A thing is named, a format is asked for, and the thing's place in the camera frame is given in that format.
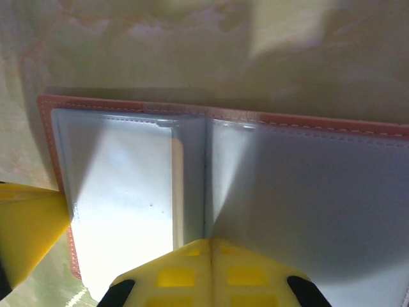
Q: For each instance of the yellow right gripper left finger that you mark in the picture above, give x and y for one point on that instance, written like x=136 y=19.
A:
x=172 y=278

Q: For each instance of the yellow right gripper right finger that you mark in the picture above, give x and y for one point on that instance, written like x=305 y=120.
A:
x=249 y=278

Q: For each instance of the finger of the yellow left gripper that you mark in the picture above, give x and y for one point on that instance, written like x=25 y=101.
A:
x=28 y=224

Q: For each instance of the pink card holder album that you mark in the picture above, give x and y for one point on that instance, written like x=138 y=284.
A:
x=303 y=192

